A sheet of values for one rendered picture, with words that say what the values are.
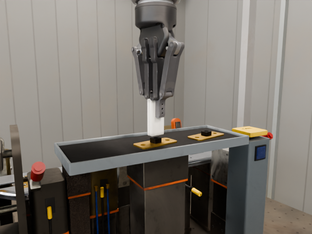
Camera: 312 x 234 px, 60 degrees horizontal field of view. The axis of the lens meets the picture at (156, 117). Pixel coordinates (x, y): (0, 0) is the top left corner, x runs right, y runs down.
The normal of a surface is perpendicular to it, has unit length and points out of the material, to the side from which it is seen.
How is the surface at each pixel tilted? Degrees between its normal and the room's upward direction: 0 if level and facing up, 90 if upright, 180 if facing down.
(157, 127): 90
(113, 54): 90
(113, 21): 90
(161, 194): 90
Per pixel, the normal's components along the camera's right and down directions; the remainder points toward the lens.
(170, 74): 0.60, 0.36
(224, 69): -0.81, 0.09
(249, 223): 0.48, 0.14
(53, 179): 0.00, -0.99
